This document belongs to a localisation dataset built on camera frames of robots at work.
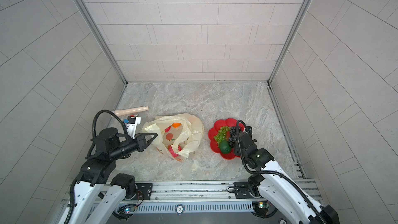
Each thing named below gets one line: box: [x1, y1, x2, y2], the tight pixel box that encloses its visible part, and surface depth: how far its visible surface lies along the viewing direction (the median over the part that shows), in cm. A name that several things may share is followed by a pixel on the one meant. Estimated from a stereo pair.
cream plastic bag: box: [141, 113, 205, 163], surface depth 78 cm
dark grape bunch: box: [228, 126, 237, 148], surface depth 86 cm
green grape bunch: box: [213, 125, 232, 148], surface depth 90 cm
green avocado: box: [218, 139, 232, 154], surface depth 82 cm
